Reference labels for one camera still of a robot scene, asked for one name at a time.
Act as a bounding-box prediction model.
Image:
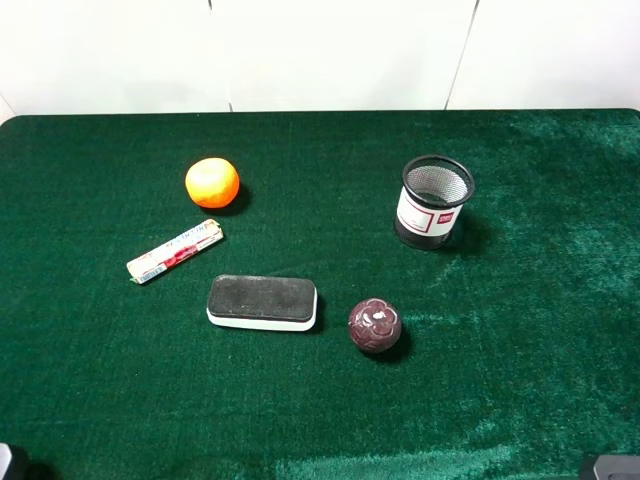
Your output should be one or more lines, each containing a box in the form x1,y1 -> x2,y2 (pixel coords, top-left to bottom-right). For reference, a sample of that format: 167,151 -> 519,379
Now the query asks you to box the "black mesh pen cup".
394,155 -> 475,250

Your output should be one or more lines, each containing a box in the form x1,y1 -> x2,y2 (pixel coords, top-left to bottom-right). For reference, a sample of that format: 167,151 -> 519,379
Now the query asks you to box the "green velvet tablecloth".
1,109 -> 639,479

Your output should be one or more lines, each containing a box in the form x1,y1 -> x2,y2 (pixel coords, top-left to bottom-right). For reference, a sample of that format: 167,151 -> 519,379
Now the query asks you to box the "white red candy stick pack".
126,219 -> 224,285

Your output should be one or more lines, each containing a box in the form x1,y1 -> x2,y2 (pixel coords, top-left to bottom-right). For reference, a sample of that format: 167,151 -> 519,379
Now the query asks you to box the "orange mandarin fruit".
185,157 -> 240,209

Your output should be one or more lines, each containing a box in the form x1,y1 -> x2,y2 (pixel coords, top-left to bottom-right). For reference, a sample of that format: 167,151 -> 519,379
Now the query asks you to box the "dark red carved ball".
348,298 -> 402,354

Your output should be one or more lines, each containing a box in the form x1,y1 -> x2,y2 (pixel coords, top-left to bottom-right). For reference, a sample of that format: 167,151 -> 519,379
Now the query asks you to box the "black white board eraser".
206,274 -> 318,332

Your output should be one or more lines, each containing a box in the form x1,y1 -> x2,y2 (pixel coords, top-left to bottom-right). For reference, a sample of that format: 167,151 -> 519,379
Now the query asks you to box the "grey black device bottom right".
579,455 -> 640,480

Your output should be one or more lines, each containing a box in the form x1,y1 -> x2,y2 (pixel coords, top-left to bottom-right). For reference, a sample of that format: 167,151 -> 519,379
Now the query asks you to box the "black white device bottom left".
0,442 -> 29,480

